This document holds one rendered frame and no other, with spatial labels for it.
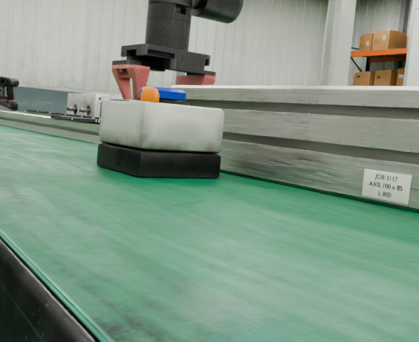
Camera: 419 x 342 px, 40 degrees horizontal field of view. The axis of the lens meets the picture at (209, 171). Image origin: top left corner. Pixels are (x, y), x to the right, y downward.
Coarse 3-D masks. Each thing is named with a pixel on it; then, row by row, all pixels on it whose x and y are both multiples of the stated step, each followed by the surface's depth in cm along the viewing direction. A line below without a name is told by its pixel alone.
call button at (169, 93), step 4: (156, 88) 48; (160, 88) 48; (164, 88) 48; (168, 88) 48; (140, 92) 50; (160, 92) 48; (164, 92) 48; (168, 92) 48; (172, 92) 48; (176, 92) 49; (180, 92) 49; (184, 92) 50; (140, 96) 50; (160, 96) 48; (164, 96) 48; (168, 96) 48; (172, 96) 48; (176, 96) 49; (180, 96) 49; (184, 96) 50; (180, 100) 51; (184, 100) 50
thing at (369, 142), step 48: (192, 96) 61; (240, 96) 54; (288, 96) 49; (336, 96) 45; (384, 96) 41; (240, 144) 54; (288, 144) 51; (336, 144) 46; (384, 144) 41; (336, 192) 45; (384, 192) 41
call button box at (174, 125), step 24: (120, 120) 48; (144, 120) 45; (168, 120) 46; (192, 120) 47; (216, 120) 49; (120, 144) 48; (144, 144) 45; (168, 144) 46; (192, 144) 48; (216, 144) 49; (120, 168) 48; (144, 168) 45; (168, 168) 47; (192, 168) 48; (216, 168) 49
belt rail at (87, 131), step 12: (0, 120) 126; (12, 120) 121; (24, 120) 113; (36, 120) 107; (48, 120) 102; (60, 120) 98; (48, 132) 102; (60, 132) 98; (72, 132) 94; (84, 132) 91; (96, 132) 88
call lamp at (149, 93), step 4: (144, 88) 46; (148, 88) 45; (152, 88) 45; (144, 92) 45; (148, 92) 45; (152, 92) 45; (156, 92) 46; (144, 96) 45; (148, 96) 45; (152, 96) 45; (156, 96) 46; (140, 100) 46; (144, 100) 45; (148, 100) 45; (152, 100) 45; (156, 100) 46
